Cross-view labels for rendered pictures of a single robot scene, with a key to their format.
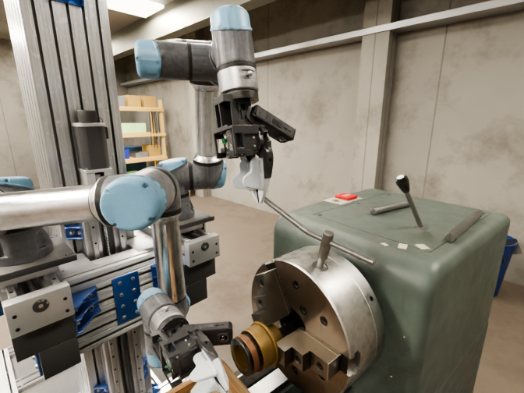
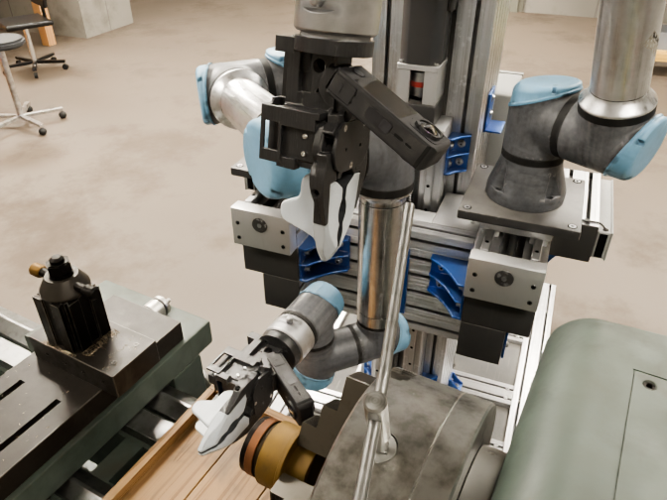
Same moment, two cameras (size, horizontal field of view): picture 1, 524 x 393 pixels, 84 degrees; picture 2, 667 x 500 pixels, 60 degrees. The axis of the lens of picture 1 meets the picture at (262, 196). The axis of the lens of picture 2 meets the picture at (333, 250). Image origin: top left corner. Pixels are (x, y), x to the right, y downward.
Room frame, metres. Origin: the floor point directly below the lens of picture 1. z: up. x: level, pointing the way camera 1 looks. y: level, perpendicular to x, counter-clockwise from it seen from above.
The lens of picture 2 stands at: (0.39, -0.45, 1.72)
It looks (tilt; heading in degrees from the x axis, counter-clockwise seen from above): 34 degrees down; 67
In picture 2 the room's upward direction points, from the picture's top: straight up
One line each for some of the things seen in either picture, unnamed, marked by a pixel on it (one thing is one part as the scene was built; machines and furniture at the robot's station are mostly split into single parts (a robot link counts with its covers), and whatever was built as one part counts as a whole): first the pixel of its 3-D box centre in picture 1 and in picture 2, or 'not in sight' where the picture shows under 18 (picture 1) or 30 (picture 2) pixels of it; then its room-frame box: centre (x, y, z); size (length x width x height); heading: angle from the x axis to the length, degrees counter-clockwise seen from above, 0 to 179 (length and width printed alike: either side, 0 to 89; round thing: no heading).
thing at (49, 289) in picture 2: not in sight; (64, 281); (0.27, 0.43, 1.14); 0.08 x 0.08 x 0.03
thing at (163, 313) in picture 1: (168, 323); (287, 339); (0.58, 0.22, 1.08); 0.08 x 0.05 x 0.08; 129
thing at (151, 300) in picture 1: (157, 309); (312, 314); (0.65, 0.27, 1.07); 0.11 x 0.08 x 0.09; 39
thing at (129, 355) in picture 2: not in sight; (94, 348); (0.29, 0.41, 1.00); 0.20 x 0.10 x 0.05; 129
